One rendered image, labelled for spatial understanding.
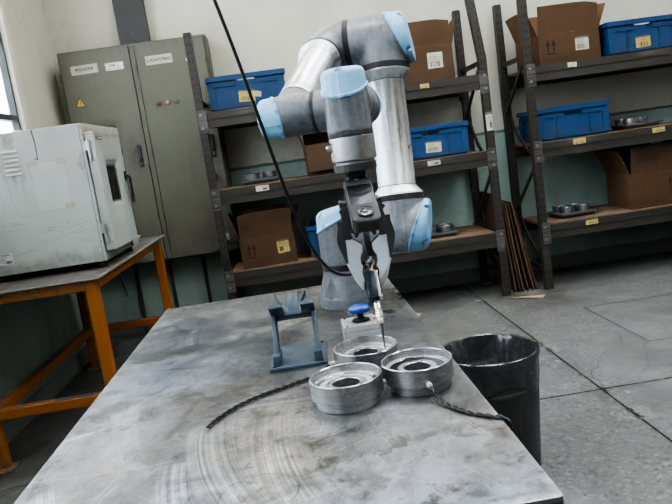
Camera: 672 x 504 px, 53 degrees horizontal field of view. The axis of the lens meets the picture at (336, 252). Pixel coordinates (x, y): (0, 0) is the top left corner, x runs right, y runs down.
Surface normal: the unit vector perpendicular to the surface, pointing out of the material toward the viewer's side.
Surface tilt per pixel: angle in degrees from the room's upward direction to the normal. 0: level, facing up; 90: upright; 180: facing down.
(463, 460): 0
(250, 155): 90
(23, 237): 90
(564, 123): 90
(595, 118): 90
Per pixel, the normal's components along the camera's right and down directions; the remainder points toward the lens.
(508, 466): -0.15, -0.98
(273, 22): 0.07, 0.15
